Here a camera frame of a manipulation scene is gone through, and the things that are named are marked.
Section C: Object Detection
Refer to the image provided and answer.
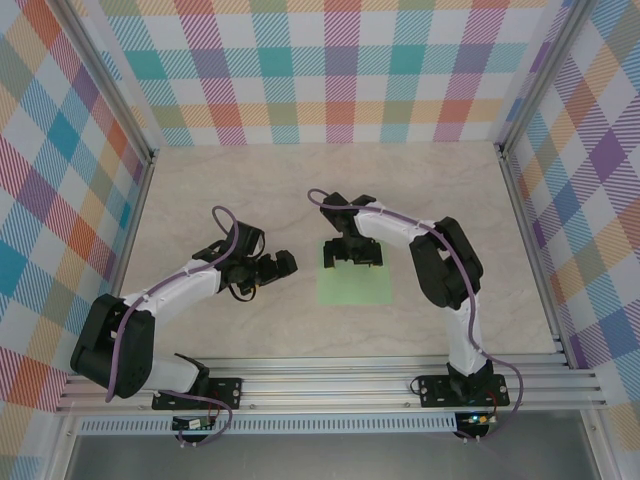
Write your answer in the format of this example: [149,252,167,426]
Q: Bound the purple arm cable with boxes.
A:
[307,188,525,444]
[105,205,240,447]

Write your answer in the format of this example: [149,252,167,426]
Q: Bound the light green paper sheet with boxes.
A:
[316,239,394,305]

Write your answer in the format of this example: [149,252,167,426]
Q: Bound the aluminium side rail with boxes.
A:
[87,149,160,376]
[497,144,574,369]

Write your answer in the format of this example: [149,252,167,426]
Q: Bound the white slotted cable duct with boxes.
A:
[78,418,459,435]

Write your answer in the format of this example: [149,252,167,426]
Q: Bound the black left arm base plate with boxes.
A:
[151,377,245,411]

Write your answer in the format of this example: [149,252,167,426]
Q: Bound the dark circuit board white label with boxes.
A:
[172,417,217,431]

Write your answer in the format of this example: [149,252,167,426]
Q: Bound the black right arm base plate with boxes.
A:
[417,374,510,409]

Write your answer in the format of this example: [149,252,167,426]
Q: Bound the aluminium frame post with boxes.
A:
[492,0,596,156]
[52,0,161,164]

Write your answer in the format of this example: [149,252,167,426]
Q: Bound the thin black gripper cable loop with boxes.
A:
[227,283,259,304]

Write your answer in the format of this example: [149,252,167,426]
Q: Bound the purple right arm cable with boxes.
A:
[307,188,525,444]

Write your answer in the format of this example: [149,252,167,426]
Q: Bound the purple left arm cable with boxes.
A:
[105,205,240,447]

